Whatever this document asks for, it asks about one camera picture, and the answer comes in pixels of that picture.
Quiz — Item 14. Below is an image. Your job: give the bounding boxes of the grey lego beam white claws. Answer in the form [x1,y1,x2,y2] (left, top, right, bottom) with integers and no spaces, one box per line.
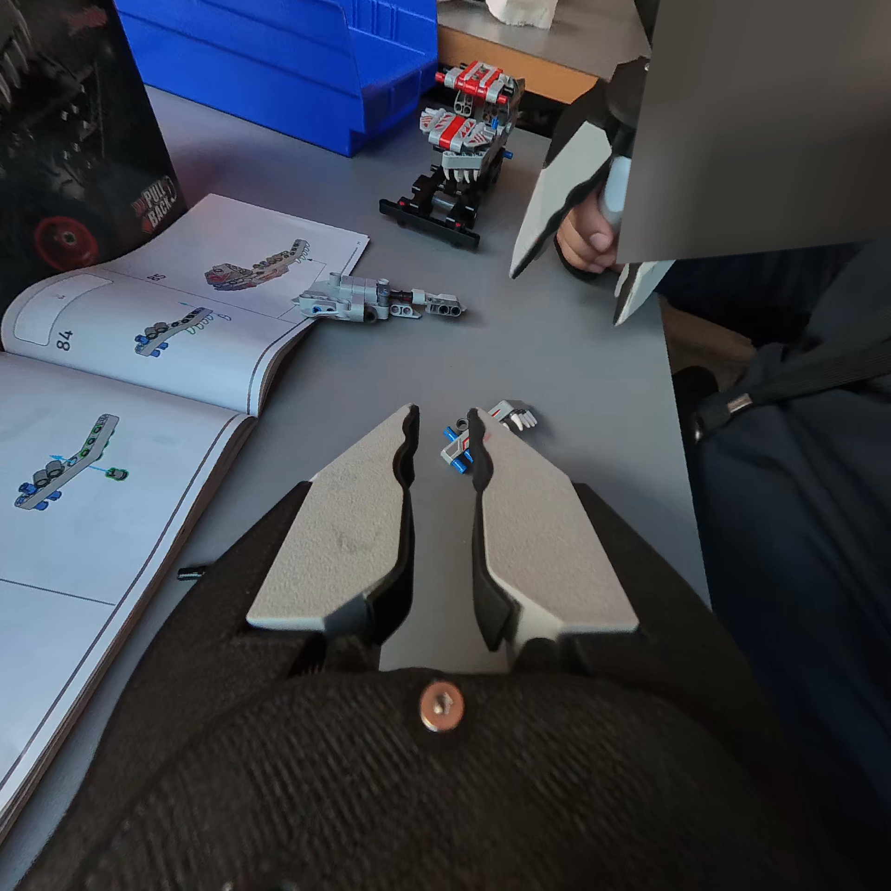
[440,400,539,478]

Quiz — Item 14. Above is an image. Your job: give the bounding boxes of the person's right hand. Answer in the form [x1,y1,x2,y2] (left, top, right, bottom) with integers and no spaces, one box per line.
[555,205,622,274]

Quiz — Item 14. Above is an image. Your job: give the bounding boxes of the black strap with buckle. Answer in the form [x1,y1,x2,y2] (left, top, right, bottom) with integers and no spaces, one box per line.
[689,334,891,434]

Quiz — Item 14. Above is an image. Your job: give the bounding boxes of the black lego set box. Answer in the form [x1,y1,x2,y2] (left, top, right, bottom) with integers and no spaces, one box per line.
[0,0,189,295]

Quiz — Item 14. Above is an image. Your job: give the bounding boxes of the grey table with wooden edge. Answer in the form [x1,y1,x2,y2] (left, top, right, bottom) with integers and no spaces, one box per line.
[435,0,655,97]

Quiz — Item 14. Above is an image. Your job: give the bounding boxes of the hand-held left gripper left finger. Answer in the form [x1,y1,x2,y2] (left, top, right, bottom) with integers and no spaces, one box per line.
[245,402,422,646]

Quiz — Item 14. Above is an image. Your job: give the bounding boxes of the white paper tissue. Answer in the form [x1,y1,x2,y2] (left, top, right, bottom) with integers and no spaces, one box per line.
[484,0,562,29]

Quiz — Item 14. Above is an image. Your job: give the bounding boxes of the black red lego vehicle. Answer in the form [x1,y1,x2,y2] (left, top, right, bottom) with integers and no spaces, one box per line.
[379,59,527,250]

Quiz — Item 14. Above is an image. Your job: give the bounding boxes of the person's navy clothing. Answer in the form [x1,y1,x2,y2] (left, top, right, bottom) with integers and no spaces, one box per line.
[685,306,891,891]

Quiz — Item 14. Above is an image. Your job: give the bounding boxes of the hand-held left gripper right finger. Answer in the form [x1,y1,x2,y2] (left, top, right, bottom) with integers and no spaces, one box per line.
[466,408,640,653]

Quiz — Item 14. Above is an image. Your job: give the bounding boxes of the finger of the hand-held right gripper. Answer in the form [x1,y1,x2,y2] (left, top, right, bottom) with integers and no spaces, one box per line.
[508,120,617,281]
[611,259,676,327]

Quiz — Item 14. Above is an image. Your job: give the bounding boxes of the lego instruction booklet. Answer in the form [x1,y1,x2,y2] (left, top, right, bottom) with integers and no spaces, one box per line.
[0,194,371,829]

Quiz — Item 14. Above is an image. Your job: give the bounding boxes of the blue plastic bin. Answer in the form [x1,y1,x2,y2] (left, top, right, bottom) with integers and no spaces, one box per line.
[111,0,439,158]

